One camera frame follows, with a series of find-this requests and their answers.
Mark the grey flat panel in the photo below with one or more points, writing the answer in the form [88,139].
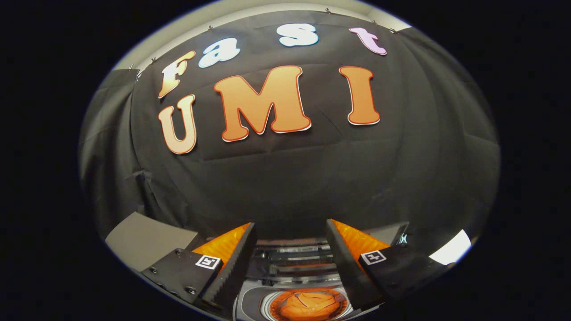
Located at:
[388,232]

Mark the grey washing machine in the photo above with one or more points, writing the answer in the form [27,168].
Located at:
[250,304]

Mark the black backdrop cloth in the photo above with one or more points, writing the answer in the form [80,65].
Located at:
[312,178]

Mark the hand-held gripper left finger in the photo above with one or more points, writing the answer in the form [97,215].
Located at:
[234,267]

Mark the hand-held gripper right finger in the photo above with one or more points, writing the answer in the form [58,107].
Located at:
[348,267]

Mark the grey cabinet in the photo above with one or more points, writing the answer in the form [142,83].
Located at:
[142,240]

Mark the orange garment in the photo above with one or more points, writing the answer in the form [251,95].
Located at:
[310,305]

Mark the white side table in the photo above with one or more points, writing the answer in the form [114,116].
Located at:
[450,252]

